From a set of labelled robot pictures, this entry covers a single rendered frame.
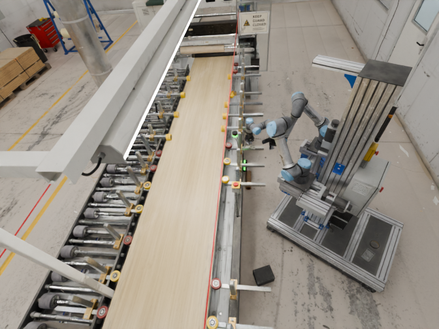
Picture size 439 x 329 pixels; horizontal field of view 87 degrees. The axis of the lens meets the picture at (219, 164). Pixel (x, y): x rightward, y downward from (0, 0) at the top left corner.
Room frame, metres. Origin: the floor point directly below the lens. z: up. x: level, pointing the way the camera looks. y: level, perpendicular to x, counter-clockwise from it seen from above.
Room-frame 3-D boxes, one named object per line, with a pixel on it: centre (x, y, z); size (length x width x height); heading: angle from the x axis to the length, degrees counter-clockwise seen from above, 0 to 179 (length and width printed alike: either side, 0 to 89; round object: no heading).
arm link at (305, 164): (1.25, -0.73, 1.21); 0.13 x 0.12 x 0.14; 112
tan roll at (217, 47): (4.31, -0.19, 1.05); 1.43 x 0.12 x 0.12; 79
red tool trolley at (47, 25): (8.60, 4.92, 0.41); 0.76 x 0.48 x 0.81; 173
